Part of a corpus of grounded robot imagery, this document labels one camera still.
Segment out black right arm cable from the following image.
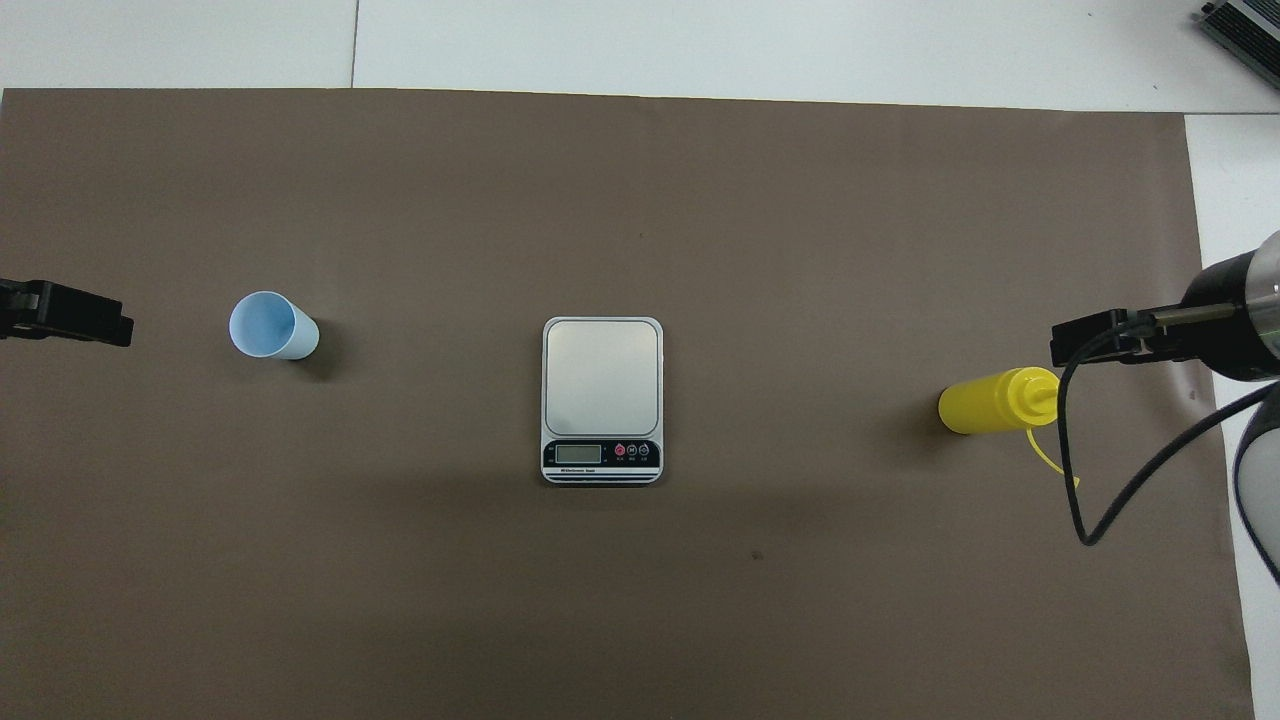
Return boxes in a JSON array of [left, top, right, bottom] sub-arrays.
[[1056, 303, 1280, 547]]

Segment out silver digital kitchen scale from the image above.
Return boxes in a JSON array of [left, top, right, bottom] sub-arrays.
[[541, 316, 665, 487]]

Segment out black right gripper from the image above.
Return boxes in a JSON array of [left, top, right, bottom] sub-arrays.
[[1050, 250, 1280, 383]]

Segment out yellow squeeze seasoning bottle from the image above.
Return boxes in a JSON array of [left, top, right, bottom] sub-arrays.
[[938, 366, 1081, 491]]

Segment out grey ribbed metal device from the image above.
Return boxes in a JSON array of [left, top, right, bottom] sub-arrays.
[[1198, 0, 1280, 63]]

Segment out brown paper table mat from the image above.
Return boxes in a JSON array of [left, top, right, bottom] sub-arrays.
[[0, 88, 1256, 720]]

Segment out light blue plastic cup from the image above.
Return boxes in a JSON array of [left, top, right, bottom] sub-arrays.
[[229, 291, 321, 361]]

